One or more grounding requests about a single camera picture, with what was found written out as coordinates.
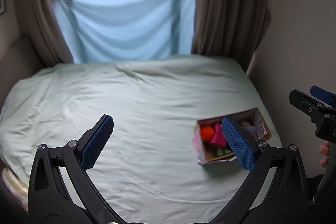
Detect brown curtain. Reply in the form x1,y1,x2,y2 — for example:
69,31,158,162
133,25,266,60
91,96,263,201
192,0,270,71
14,0,74,67

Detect light blue hanging cloth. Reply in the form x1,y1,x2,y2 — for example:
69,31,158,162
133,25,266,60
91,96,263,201
51,0,195,64

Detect pink patterned cardboard box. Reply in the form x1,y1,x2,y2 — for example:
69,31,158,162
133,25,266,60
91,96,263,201
193,108,272,165

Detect person's right hand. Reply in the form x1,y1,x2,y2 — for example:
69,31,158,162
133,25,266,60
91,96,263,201
319,141,330,168

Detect light green bed sheet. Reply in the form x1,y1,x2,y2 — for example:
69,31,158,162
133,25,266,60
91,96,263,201
1,55,281,223

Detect green tissue pack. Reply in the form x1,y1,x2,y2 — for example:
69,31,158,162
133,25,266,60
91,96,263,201
217,148,233,157

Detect orange fluffy pompom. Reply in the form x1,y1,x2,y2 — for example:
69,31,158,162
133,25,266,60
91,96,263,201
200,126,215,142

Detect beige headboard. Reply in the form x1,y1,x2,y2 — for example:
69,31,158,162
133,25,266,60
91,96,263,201
0,36,44,107

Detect right brown curtain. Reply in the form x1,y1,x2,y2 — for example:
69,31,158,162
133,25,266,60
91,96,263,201
192,0,270,71

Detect left brown curtain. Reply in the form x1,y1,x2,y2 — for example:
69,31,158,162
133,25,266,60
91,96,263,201
14,0,74,67

